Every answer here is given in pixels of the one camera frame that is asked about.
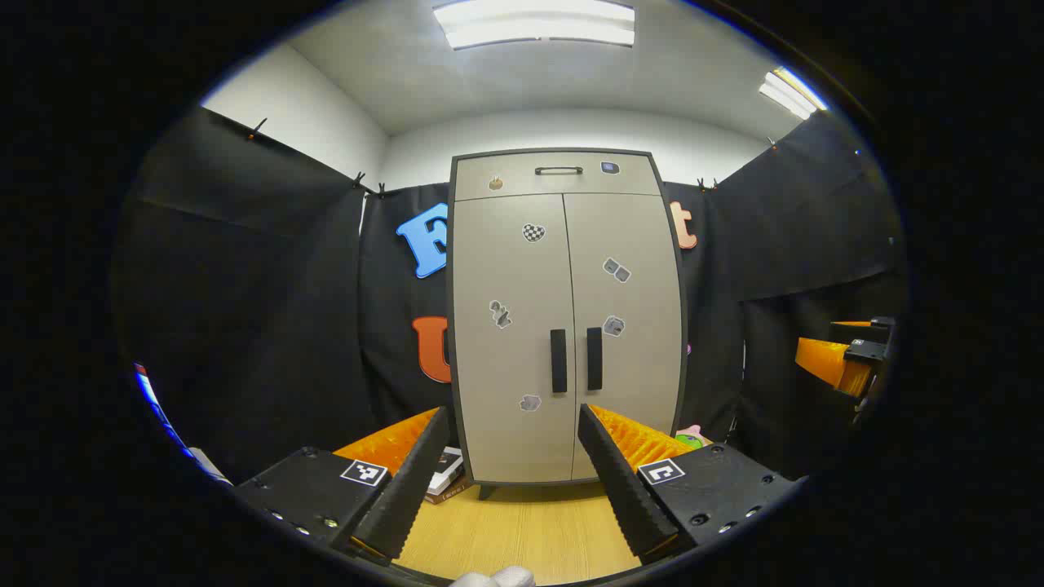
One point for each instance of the printed standing banner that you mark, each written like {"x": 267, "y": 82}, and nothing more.
{"x": 155, "y": 403}

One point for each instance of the brown book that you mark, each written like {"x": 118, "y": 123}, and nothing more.
{"x": 449, "y": 494}

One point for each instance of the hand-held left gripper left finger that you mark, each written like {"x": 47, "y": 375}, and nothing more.
{"x": 408, "y": 489}

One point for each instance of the grey cabinet drawer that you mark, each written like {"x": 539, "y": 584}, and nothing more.
{"x": 522, "y": 183}

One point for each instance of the white cover book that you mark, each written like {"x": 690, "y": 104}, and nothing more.
{"x": 447, "y": 471}

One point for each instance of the small ceiling light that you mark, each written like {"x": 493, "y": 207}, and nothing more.
{"x": 791, "y": 94}

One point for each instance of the grey double-door shoe cabinet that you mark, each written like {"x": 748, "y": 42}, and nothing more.
{"x": 488, "y": 491}

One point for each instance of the grey cabinet door checkered sticker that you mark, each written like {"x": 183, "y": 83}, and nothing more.
{"x": 506, "y": 367}

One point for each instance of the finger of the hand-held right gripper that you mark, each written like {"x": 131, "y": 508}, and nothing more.
{"x": 832, "y": 363}
{"x": 873, "y": 330}

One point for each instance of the grey cabinet door cube stickers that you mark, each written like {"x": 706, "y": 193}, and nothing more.
{"x": 636, "y": 408}

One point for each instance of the black backdrop cloth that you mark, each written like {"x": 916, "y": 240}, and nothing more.
{"x": 245, "y": 326}

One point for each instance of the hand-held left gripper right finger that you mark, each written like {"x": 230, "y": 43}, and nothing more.
{"x": 624, "y": 481}

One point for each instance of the long ceiling light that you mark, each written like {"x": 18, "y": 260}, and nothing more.
{"x": 534, "y": 24}

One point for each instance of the pink and green toy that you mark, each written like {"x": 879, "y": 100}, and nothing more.
{"x": 690, "y": 438}

